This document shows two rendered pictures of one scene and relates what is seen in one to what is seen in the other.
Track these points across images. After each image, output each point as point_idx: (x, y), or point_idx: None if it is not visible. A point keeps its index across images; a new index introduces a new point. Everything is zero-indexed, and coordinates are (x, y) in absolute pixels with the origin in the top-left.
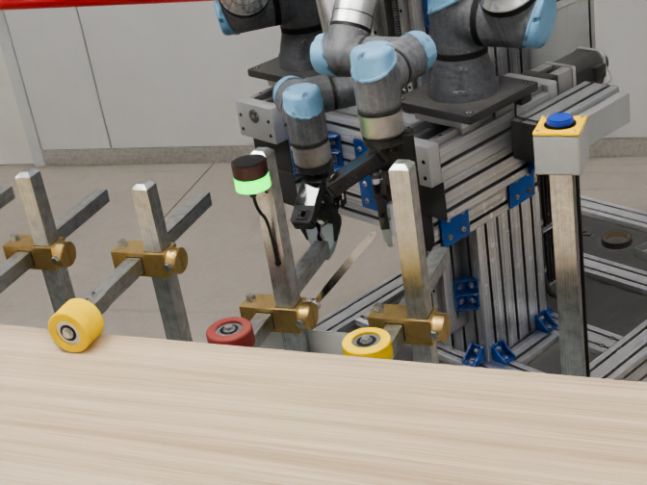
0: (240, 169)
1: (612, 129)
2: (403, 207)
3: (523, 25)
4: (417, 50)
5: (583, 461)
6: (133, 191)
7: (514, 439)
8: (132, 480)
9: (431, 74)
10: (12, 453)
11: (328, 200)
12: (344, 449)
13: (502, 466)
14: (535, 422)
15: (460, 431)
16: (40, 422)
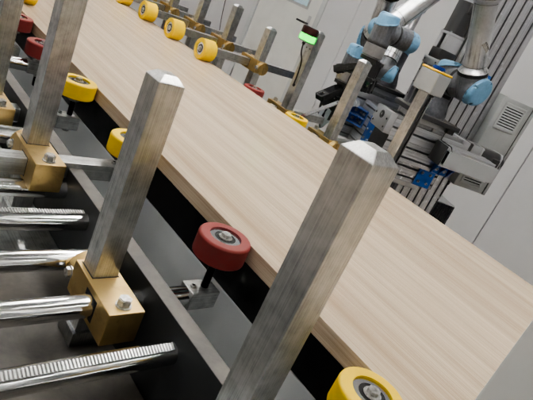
0: (304, 25)
1: (479, 178)
2: (353, 80)
3: (468, 86)
4: (410, 35)
5: (327, 168)
6: (266, 28)
7: (311, 151)
8: (166, 69)
9: None
10: (140, 46)
11: (336, 99)
12: (246, 113)
13: (295, 148)
14: (325, 156)
15: (294, 139)
16: (160, 51)
